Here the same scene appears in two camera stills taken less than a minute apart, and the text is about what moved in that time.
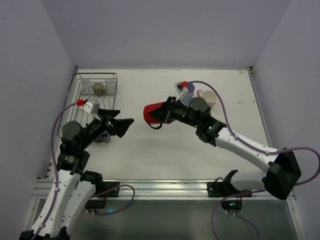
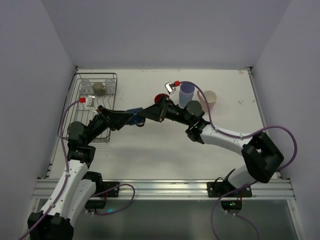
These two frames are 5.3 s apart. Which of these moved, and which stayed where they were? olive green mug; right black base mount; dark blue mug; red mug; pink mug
Moved: dark blue mug; red mug
Stayed: olive green mug; pink mug; right black base mount
